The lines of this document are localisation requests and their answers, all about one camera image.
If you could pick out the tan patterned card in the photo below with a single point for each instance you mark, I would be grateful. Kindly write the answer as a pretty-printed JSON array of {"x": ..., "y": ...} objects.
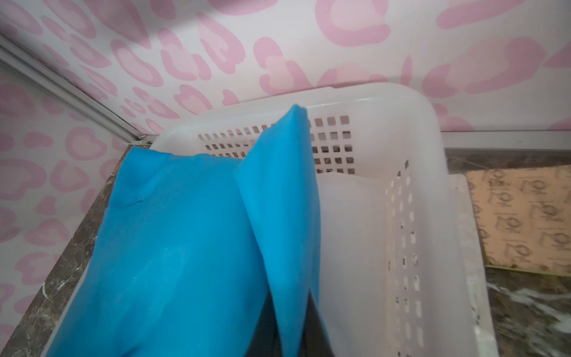
[{"x": 523, "y": 217}]

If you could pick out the blue raincoat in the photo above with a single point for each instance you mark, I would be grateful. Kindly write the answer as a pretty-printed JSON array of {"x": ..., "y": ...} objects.
[{"x": 190, "y": 246}]

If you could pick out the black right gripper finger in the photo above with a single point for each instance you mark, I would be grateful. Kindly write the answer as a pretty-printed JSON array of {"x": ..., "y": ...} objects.
[{"x": 266, "y": 339}]

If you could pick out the aluminium corner frame post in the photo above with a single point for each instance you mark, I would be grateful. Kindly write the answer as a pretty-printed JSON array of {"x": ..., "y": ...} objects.
[{"x": 23, "y": 64}]

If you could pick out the white paper sheet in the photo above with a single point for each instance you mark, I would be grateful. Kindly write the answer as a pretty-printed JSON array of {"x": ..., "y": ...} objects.
[{"x": 475, "y": 272}]

